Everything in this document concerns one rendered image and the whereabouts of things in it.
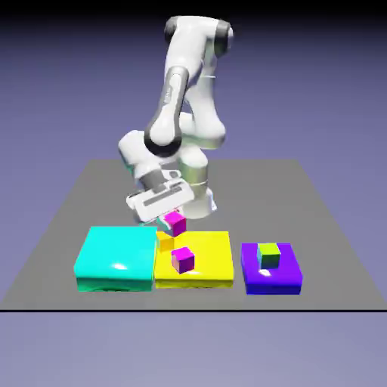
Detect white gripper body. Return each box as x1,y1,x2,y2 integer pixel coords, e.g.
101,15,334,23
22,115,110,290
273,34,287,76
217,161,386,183
125,178,195,225

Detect small magenta cube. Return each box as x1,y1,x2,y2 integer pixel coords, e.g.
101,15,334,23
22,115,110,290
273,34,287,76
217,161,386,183
163,211,187,237
171,246,196,275

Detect small orange cube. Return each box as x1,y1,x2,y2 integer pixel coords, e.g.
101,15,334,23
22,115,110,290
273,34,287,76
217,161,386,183
156,231,175,253

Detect small lime green cube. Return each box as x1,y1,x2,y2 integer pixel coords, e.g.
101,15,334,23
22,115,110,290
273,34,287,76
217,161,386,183
257,242,281,270

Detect large cyan box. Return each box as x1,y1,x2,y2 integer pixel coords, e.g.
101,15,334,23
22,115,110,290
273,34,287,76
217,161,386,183
73,225,159,293

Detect large yellow box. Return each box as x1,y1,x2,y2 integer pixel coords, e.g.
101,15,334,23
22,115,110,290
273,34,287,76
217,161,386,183
153,231,235,289

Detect large purple box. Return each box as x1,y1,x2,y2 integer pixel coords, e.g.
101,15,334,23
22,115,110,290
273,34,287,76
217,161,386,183
240,242,304,296

